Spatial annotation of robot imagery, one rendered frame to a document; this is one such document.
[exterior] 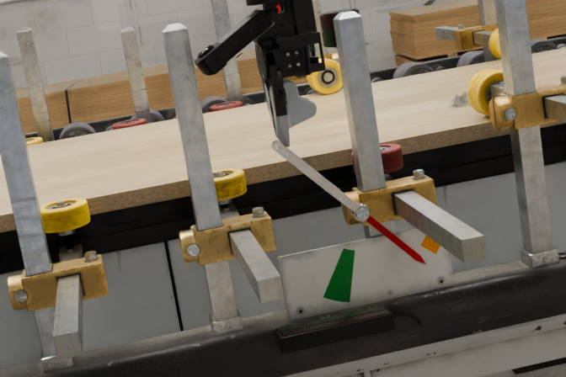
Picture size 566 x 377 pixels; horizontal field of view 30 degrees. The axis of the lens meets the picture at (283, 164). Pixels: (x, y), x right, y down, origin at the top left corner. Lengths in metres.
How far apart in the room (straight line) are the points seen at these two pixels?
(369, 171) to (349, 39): 0.20
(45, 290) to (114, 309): 0.27
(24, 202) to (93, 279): 0.15
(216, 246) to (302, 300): 0.16
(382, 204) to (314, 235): 0.25
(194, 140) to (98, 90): 5.96
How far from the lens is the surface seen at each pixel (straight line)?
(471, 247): 1.31
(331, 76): 2.42
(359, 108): 1.55
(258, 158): 1.79
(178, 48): 1.49
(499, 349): 1.73
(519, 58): 1.62
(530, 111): 1.63
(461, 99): 2.02
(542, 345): 1.76
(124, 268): 1.77
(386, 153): 1.65
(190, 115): 1.50
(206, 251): 1.54
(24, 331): 1.80
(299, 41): 1.42
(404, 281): 1.61
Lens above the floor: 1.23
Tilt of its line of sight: 11 degrees down
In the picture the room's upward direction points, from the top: 9 degrees counter-clockwise
